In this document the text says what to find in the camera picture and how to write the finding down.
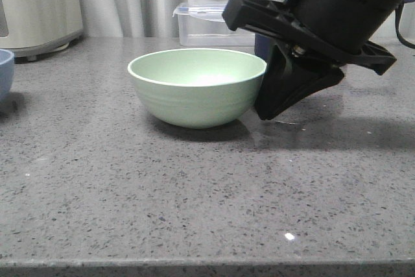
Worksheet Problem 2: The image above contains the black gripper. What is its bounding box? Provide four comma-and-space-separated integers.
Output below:
222, 0, 403, 120

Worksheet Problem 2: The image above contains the green bowl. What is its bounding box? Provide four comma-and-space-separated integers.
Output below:
128, 48, 267, 129

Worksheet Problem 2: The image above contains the blue bowl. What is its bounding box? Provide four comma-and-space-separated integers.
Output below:
0, 49, 15, 101

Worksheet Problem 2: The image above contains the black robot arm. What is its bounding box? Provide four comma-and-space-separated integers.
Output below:
222, 0, 405, 120

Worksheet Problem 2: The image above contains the blue saucepan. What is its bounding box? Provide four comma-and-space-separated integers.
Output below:
254, 0, 414, 61

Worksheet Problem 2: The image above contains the clear plastic food container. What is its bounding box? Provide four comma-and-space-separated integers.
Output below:
173, 1, 255, 47

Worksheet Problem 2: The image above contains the white kitchen appliance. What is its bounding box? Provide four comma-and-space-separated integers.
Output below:
1, 0, 83, 59

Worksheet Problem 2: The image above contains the black cable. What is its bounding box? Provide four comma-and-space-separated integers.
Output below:
394, 1, 415, 49

